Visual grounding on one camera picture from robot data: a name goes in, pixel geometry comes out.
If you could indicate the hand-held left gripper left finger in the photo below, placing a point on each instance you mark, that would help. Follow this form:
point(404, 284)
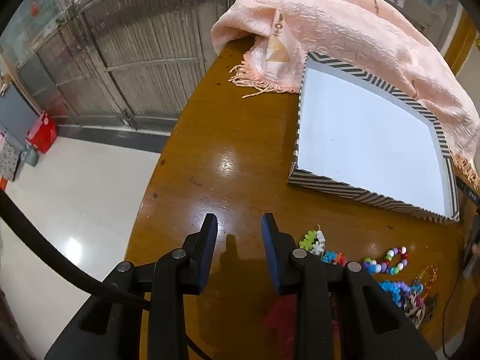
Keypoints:
point(208, 255)

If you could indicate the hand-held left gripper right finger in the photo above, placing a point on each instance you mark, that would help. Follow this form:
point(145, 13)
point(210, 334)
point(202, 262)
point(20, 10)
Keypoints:
point(270, 255)

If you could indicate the red hair bow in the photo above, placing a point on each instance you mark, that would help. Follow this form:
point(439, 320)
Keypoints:
point(281, 313)

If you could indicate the leopard print scrunchie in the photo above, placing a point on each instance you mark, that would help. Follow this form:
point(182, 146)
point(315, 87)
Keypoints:
point(414, 307)

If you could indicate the striped box with white inside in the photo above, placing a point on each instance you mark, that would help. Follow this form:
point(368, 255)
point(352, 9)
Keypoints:
point(367, 135)

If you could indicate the grey-green bucket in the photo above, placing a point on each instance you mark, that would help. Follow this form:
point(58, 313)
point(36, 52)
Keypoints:
point(32, 156)

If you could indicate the red box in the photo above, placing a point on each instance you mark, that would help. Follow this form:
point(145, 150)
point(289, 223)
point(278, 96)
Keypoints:
point(43, 133)

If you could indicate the patterned storage box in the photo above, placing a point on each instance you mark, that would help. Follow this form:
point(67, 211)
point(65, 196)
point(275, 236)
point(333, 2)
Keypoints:
point(9, 159)

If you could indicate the metal folding gate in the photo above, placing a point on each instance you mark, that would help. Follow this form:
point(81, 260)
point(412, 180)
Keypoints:
point(142, 37)

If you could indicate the grey cabinet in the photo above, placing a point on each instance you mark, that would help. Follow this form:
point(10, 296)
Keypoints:
point(17, 114)

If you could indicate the pink fringed blanket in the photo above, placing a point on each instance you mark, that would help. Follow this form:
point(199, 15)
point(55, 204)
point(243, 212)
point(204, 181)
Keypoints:
point(337, 18)

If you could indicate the red window decoration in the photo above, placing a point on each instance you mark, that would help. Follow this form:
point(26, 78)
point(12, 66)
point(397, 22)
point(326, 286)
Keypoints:
point(34, 7)

